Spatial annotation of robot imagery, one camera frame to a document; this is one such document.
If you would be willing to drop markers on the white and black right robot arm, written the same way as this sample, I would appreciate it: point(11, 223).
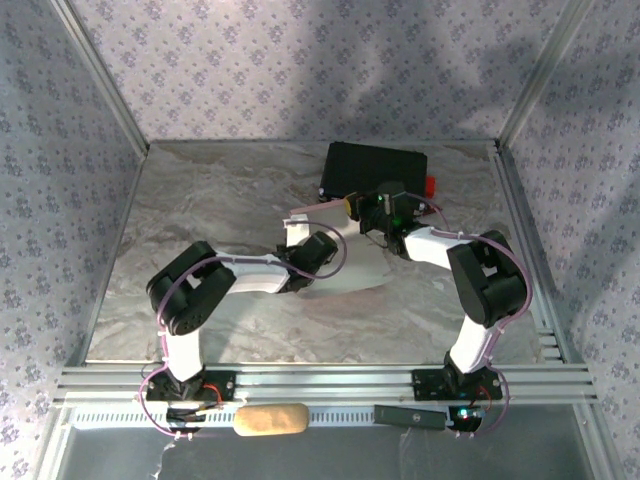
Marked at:
point(480, 280)

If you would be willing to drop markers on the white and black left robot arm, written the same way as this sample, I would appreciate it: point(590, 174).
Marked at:
point(255, 275)

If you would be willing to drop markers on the red triangular sheet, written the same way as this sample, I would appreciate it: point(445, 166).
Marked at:
point(432, 209)

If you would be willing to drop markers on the red block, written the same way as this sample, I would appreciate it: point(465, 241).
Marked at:
point(430, 186)

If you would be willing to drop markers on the black case with metal latches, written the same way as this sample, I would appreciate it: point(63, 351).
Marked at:
point(370, 165)

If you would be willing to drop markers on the tan oval pad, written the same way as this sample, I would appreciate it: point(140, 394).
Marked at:
point(270, 420)

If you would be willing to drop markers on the black flat device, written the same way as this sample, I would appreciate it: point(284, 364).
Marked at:
point(410, 417)

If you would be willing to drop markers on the black connector block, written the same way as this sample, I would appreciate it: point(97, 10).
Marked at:
point(180, 415)

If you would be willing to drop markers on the circuit board with lights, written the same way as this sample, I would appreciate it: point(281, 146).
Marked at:
point(467, 417)

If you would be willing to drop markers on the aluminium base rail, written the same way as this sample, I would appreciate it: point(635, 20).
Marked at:
point(325, 382)

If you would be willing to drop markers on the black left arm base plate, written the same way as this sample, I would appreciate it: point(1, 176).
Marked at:
point(220, 387)

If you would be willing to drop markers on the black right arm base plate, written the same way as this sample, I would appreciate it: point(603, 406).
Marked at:
point(430, 385)

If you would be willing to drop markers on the aluminium corner post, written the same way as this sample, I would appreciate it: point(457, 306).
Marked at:
point(542, 75)
point(102, 75)

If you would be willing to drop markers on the aluminium frame bar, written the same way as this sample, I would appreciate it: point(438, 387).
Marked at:
point(55, 450)
point(597, 450)

